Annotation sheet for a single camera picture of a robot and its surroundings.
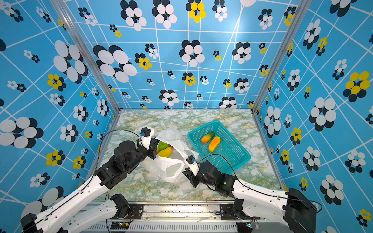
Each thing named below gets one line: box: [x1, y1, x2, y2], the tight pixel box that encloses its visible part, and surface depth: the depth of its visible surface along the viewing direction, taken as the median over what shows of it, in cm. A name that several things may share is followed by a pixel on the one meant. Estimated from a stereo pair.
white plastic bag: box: [142, 126, 199, 183], surface depth 68 cm
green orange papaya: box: [201, 131, 216, 144], surface depth 100 cm
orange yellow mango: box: [208, 136, 221, 153], surface depth 97 cm
